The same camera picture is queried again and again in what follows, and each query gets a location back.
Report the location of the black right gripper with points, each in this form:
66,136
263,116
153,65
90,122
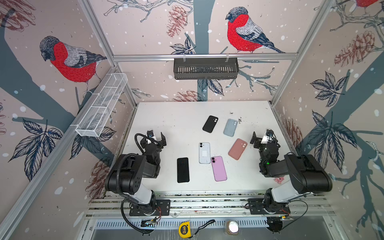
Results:
263,143

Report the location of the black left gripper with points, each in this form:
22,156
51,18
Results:
156,142

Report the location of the salmon pink phone case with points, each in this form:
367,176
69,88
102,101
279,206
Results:
237,149

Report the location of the pink purple phone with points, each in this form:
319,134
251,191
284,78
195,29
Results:
219,170

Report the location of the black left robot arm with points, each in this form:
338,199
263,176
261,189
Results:
125,177

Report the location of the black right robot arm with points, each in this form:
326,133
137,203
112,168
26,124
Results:
306,174

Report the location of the light blue phone case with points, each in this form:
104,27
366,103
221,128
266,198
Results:
230,127

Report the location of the black phone face up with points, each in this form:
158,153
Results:
183,175

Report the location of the white phone face down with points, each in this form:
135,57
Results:
204,153

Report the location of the black phone case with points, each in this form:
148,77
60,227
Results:
210,124

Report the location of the small pink toy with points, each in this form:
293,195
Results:
279,180

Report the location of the small circuit board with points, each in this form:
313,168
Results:
148,224

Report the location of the yellow tape measure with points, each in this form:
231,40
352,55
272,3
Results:
185,230

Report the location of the round silver puck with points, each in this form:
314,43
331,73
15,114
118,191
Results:
231,228

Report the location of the white wire mesh basket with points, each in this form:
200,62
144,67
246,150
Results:
98,114

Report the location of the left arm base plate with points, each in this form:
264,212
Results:
157,208

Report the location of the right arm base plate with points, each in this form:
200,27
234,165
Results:
261,207

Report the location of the black wall basket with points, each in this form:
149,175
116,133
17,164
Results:
206,68

